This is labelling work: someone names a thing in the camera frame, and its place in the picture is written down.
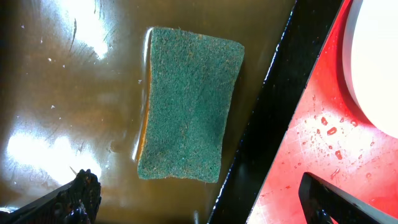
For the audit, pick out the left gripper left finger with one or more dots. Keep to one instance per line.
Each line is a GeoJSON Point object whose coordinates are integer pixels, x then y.
{"type": "Point", "coordinates": [76, 202]}

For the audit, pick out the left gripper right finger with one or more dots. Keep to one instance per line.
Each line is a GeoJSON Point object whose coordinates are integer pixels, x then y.
{"type": "Point", "coordinates": [322, 202]}

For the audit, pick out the green yellow sponge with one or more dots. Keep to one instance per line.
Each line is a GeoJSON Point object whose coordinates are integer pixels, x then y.
{"type": "Point", "coordinates": [192, 79]}

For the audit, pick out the white plate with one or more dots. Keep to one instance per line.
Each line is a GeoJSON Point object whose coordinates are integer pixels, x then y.
{"type": "Point", "coordinates": [369, 57]}

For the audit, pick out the red serving tray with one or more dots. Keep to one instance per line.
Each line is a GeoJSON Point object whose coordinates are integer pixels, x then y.
{"type": "Point", "coordinates": [330, 137]}

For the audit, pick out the black water tray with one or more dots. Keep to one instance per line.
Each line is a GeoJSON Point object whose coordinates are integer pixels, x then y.
{"type": "Point", "coordinates": [74, 87]}

